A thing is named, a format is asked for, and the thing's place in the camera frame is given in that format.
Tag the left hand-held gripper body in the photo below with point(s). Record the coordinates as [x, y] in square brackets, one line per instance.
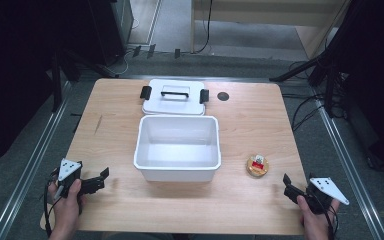
[69, 173]

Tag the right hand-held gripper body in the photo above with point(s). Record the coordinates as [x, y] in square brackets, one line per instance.
[323, 191]

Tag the person's right hand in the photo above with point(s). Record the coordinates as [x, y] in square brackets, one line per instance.
[313, 221]

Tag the person's left hand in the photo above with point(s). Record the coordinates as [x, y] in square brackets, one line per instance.
[67, 210]

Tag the round gold tin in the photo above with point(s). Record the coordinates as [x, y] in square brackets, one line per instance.
[257, 166]

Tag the white plastic storage box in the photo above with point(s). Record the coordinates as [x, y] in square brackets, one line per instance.
[178, 150]

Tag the black metal stand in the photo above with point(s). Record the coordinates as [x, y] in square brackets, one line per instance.
[326, 70]
[56, 83]

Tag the black round table grommet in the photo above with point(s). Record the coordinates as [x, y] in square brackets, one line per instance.
[223, 96]

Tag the black cabinet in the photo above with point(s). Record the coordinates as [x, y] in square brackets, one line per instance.
[111, 30]

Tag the light wooden furniture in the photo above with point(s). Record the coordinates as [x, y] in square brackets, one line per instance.
[266, 13]

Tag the metal floor rail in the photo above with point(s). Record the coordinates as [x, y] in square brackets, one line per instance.
[30, 163]
[350, 166]

